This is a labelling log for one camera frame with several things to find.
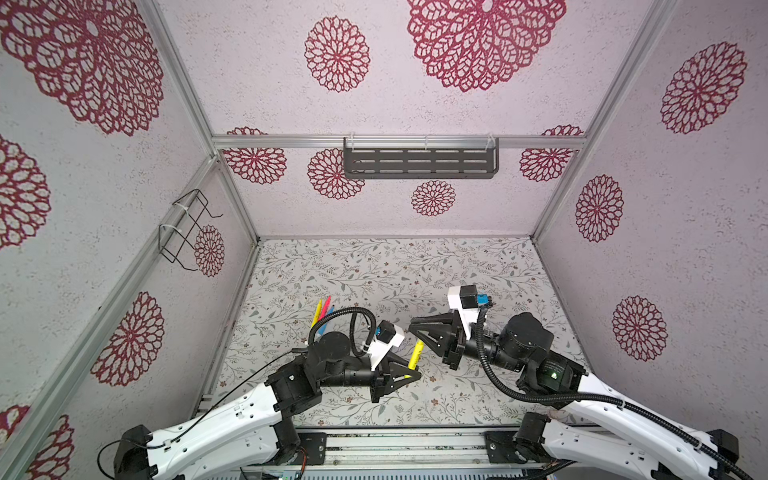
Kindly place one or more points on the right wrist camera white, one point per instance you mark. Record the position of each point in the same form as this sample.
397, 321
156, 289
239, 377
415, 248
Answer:
467, 301

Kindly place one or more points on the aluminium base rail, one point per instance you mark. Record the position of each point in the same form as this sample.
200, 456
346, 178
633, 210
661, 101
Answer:
415, 449

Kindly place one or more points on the yellow highlighter pen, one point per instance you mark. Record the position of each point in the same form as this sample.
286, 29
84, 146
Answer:
317, 313
414, 361

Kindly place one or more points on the dark grey wall shelf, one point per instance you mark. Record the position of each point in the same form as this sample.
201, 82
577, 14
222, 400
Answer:
425, 163

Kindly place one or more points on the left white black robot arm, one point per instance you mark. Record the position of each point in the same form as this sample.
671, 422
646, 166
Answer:
257, 427

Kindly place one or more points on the black wire wall basket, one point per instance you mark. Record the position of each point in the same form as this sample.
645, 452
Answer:
192, 242

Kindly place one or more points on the pink highlighter pen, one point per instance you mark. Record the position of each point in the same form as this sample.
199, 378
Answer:
325, 308

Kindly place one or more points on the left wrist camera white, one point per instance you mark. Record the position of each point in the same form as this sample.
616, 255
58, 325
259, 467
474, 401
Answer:
386, 337

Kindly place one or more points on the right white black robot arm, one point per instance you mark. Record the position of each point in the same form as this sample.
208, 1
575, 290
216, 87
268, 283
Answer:
636, 443

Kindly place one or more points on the blue highlighter pen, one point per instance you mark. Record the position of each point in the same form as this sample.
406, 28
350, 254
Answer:
322, 329

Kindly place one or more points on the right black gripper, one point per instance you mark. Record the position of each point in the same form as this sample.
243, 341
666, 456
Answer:
451, 338

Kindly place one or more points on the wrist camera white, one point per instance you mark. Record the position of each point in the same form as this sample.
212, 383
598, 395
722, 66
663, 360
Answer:
467, 301
386, 337

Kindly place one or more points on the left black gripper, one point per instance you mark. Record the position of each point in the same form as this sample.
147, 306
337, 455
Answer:
392, 369

